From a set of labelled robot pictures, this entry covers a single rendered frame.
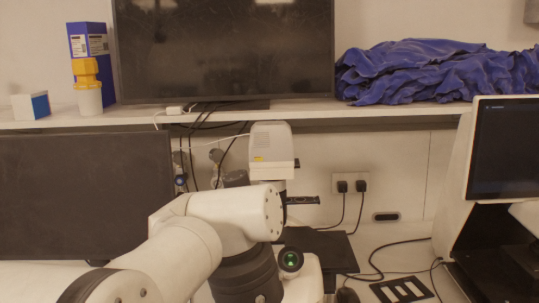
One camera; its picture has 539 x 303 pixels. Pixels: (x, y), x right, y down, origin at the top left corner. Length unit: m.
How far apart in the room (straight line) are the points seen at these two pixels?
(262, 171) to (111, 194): 0.41
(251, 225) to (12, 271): 0.24
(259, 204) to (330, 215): 1.20
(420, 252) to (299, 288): 0.75
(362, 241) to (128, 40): 1.07
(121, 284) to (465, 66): 1.26
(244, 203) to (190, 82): 0.94
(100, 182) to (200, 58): 0.51
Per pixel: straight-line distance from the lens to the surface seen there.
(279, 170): 0.92
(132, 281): 0.23
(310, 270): 0.84
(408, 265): 1.42
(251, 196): 0.43
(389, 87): 1.31
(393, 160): 1.58
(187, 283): 0.35
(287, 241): 1.10
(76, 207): 1.15
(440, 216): 1.41
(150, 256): 0.33
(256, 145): 0.90
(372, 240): 1.54
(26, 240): 1.26
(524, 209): 1.23
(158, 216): 0.43
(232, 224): 0.44
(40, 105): 1.48
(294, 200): 0.98
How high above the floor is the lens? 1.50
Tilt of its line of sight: 17 degrees down
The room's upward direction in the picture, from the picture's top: 2 degrees counter-clockwise
